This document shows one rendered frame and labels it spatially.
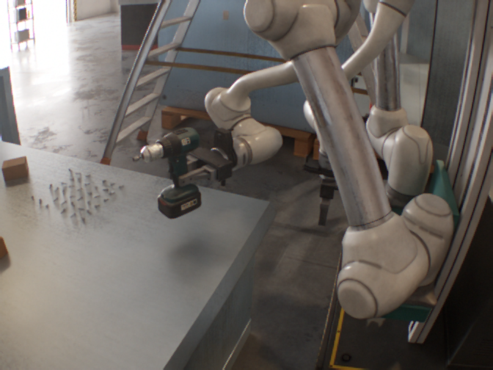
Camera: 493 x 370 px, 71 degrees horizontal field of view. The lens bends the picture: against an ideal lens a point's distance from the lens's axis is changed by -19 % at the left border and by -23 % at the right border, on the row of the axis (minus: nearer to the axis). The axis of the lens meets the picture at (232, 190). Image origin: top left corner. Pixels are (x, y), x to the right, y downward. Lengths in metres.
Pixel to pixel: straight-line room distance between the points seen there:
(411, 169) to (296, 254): 1.02
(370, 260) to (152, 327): 0.52
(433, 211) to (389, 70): 0.66
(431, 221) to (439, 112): 2.07
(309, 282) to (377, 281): 1.27
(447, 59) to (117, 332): 2.58
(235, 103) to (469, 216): 0.80
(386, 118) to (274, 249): 1.05
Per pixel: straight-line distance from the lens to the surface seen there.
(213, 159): 1.22
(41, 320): 1.08
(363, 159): 0.84
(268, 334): 1.83
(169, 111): 3.56
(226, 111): 1.34
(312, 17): 0.85
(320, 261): 2.22
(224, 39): 3.25
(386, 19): 1.29
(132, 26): 7.07
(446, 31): 2.89
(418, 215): 0.99
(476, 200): 1.15
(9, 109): 3.66
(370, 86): 2.21
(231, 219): 1.33
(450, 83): 2.95
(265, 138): 1.32
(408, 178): 1.44
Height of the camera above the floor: 1.41
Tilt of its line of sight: 31 degrees down
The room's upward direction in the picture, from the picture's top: 1 degrees clockwise
